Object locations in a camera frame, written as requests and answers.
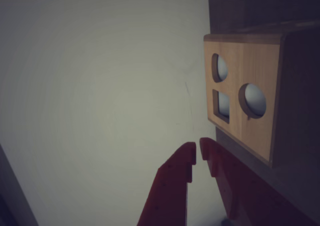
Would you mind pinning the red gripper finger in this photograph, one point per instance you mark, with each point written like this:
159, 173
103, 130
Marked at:
240, 191
170, 186

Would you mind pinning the wooden shape sorter box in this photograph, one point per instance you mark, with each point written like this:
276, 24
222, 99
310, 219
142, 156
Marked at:
250, 66

